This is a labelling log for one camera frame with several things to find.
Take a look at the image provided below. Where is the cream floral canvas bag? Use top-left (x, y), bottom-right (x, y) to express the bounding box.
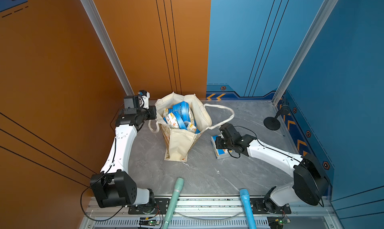
top-left (149, 92), bottom-right (235, 162)

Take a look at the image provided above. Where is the right circuit board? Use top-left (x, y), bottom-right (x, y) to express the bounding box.
top-left (267, 218), bottom-right (291, 229)

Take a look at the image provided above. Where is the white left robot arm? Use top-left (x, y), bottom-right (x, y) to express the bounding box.
top-left (90, 90), bottom-right (157, 208)

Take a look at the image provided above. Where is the blue handle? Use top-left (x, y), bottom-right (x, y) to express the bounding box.
top-left (240, 189), bottom-right (257, 229)

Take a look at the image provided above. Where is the aluminium corner post right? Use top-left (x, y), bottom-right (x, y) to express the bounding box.
top-left (272, 0), bottom-right (339, 106)

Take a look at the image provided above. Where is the circuit board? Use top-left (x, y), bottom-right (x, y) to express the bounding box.
top-left (138, 218), bottom-right (162, 229)
top-left (267, 218), bottom-right (291, 229)

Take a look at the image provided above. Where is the left circuit board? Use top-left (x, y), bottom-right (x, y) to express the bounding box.
top-left (138, 218), bottom-right (162, 229)

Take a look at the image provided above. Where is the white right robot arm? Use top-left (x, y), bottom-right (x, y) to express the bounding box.
top-left (212, 123), bottom-right (331, 214)

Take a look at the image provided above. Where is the black round-base stand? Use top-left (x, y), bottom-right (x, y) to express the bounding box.
top-left (264, 104), bottom-right (290, 131)

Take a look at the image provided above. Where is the aluminium front rail frame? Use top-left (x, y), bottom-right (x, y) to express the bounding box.
top-left (80, 196), bottom-right (343, 229)

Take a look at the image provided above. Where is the aluminium corner post left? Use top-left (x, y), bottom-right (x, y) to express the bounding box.
top-left (80, 0), bottom-right (134, 95)

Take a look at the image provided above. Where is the green handle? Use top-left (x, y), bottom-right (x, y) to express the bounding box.
top-left (163, 178), bottom-right (184, 229)

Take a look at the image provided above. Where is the row tissue pack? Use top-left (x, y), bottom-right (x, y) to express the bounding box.
top-left (164, 111), bottom-right (186, 130)
top-left (172, 101), bottom-right (195, 124)

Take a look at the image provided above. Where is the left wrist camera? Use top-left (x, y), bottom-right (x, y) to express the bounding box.
top-left (138, 90), bottom-right (150, 109)

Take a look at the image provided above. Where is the aluminium corner post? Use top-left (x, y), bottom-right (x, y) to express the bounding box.
top-left (272, 0), bottom-right (339, 106)
top-left (80, 0), bottom-right (134, 95)

